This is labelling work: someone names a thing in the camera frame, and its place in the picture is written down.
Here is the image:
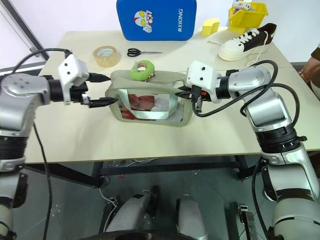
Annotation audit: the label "black metal floor bracket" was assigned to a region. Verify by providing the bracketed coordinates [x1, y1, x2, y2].
[235, 203, 257, 240]

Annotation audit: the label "grey window frame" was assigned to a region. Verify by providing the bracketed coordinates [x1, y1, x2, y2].
[0, 0, 51, 62]

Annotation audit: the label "black handled scissors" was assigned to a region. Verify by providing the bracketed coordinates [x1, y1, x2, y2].
[126, 47, 164, 58]

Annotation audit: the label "silver left robot leg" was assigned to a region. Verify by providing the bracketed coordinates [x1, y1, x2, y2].
[104, 191, 154, 234]

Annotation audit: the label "blue cartoon print case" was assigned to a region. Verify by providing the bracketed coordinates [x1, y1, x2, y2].
[115, 0, 197, 42]

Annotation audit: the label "silver robot leg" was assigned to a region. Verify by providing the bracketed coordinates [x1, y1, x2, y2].
[175, 193, 209, 240]
[104, 191, 154, 234]

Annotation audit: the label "white and brown sneaker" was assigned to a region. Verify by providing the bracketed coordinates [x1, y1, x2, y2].
[207, 22, 278, 67]

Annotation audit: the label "bystander in brown clothing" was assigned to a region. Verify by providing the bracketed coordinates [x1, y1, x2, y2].
[300, 42, 320, 97]

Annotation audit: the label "black metal table frame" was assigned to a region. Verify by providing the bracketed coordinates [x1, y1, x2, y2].
[23, 154, 252, 189]

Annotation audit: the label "dark rounded robot waist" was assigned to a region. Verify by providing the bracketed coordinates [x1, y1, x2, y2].
[81, 229, 202, 240]

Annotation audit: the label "green pouch with clear window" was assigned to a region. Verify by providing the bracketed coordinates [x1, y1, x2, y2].
[104, 69, 195, 127]

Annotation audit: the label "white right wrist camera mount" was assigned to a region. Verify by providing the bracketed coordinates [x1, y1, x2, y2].
[185, 60, 222, 97]

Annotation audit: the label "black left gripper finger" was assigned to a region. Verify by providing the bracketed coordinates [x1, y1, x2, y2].
[88, 97, 119, 109]
[87, 72, 112, 84]

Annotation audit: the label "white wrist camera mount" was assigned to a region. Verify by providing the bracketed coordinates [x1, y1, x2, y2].
[185, 60, 222, 97]
[58, 54, 90, 106]

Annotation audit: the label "yellow plastic bin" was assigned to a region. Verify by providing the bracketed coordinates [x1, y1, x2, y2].
[227, 1, 269, 34]

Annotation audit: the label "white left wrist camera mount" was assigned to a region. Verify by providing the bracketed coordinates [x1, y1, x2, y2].
[58, 54, 90, 106]

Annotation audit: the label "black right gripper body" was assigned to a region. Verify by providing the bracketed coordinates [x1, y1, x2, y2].
[188, 84, 213, 103]

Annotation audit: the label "white tube in bin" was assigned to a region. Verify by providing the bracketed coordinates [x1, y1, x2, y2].
[231, 0, 252, 11]

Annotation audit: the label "yellow foam block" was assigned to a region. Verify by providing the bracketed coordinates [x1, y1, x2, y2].
[201, 17, 221, 37]

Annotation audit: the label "silver right robot leg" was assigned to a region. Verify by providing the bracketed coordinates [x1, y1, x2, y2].
[175, 193, 209, 240]

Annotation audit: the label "green plush ring keychain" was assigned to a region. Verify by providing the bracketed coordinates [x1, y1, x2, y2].
[128, 60, 156, 82]

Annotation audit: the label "white floor cable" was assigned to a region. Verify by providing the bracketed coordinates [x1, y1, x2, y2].
[98, 157, 156, 232]

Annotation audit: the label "clear packing tape roll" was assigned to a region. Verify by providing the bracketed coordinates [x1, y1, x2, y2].
[92, 45, 122, 69]

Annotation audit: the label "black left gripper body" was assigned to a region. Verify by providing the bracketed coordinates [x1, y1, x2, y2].
[69, 80, 91, 107]

